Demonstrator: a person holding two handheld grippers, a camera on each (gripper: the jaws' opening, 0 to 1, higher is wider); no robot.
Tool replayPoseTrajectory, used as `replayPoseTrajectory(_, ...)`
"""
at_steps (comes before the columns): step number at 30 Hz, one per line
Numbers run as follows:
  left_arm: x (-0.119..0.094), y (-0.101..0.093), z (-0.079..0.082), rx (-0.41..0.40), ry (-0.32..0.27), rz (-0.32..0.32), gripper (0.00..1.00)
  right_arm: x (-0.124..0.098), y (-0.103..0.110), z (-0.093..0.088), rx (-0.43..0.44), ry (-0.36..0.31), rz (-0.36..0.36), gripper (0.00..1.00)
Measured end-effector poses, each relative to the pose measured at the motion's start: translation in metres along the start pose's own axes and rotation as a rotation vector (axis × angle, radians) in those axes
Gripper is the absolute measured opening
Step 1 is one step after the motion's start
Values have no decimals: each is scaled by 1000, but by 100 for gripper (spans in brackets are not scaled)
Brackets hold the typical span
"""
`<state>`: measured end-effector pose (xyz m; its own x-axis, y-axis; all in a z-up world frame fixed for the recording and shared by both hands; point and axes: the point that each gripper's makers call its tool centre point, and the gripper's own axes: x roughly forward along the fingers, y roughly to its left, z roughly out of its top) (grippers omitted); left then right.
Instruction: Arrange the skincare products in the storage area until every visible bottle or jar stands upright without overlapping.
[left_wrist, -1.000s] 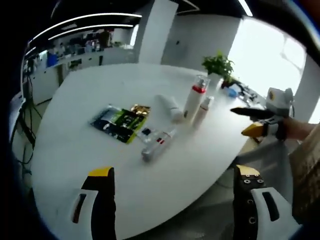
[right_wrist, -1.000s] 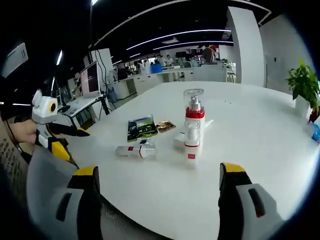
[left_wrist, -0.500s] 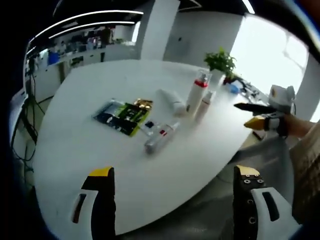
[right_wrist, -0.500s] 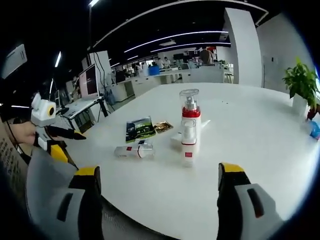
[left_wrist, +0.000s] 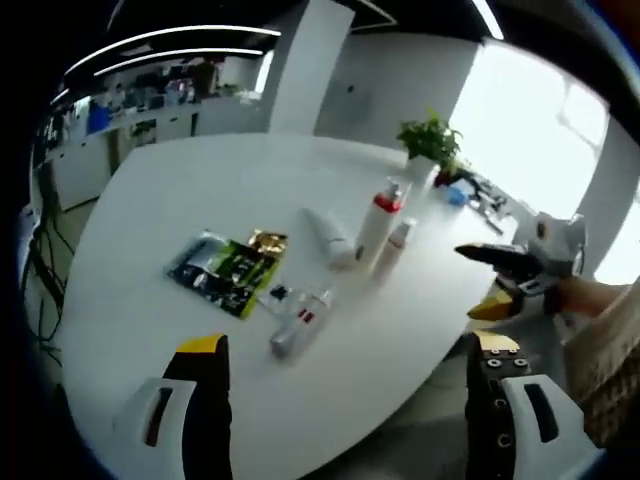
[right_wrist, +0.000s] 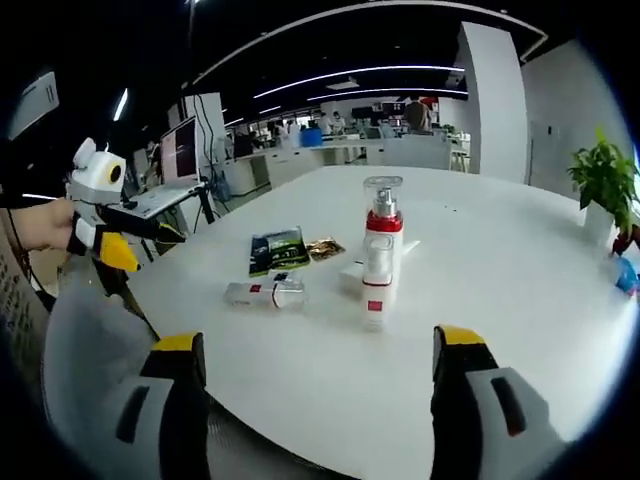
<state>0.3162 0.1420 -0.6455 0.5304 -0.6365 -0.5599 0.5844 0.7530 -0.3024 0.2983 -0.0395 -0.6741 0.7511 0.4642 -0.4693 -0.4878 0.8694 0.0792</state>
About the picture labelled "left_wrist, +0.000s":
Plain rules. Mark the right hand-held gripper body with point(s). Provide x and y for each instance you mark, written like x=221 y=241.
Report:
x=560 y=250

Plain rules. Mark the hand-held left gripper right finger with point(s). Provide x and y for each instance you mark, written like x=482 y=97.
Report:
x=487 y=415

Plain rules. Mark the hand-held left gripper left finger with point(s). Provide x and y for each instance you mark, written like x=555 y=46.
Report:
x=205 y=400

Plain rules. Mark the white skincare pump bottle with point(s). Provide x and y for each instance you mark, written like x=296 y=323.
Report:
x=375 y=230

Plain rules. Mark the black green skincare sachet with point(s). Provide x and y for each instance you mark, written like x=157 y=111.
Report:
x=220 y=270

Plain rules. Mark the gold foil skincare sachet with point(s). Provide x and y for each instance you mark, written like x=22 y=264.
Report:
x=267 y=242

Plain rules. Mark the white skincare tube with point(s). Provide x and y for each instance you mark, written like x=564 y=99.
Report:
x=325 y=232

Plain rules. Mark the black metal object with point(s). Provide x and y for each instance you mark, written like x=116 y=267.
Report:
x=487 y=200

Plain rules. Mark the blue plastic packet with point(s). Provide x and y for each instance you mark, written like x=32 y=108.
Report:
x=455 y=195

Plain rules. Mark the dark red container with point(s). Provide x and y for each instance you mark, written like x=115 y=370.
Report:
x=445 y=177

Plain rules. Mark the bright window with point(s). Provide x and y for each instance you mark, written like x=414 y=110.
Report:
x=525 y=125

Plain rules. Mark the green potted plant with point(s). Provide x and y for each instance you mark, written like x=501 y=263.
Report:
x=430 y=140

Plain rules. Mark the ceiling light strip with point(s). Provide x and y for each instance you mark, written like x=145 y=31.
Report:
x=210 y=50
x=200 y=30
x=489 y=20

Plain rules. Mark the white square pillar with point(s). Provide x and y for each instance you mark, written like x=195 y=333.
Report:
x=305 y=75

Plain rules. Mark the blue barrel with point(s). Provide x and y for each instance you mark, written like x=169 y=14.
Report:
x=100 y=121

